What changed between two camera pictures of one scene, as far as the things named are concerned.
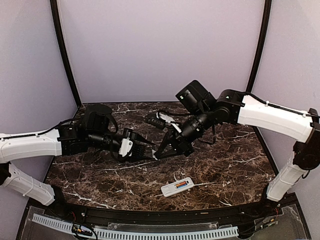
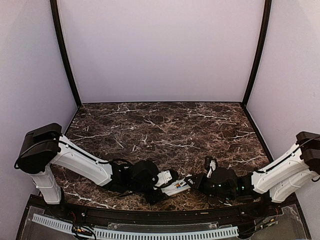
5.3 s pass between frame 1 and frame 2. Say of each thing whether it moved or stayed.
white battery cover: moved
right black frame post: stayed
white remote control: stayed
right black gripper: moved
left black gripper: moved
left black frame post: stayed
